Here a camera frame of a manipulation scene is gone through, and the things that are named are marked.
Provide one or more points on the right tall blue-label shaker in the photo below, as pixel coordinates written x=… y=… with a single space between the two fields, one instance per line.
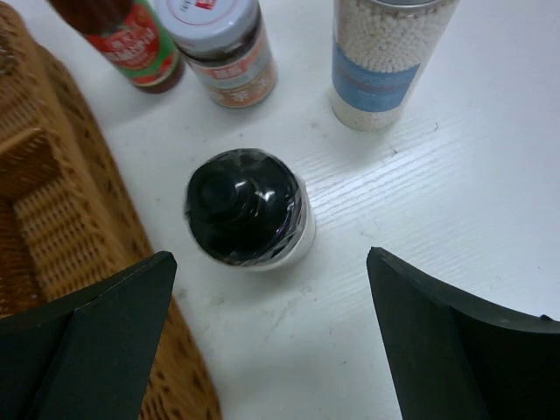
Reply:
x=379 y=52

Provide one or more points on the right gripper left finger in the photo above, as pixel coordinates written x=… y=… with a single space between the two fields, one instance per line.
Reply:
x=89 y=354

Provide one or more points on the red sauce bottle yellow cap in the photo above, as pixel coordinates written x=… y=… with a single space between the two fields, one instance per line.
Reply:
x=130 y=36

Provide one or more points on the black-top salt grinder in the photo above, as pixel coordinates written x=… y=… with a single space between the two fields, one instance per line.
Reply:
x=247 y=209

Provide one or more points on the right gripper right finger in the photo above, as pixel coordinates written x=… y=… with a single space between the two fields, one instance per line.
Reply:
x=453 y=355

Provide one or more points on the right spice jar white lid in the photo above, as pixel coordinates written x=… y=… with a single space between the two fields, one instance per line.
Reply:
x=226 y=45

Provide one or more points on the brown wicker divided basket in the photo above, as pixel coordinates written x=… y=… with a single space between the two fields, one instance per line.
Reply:
x=67 y=220

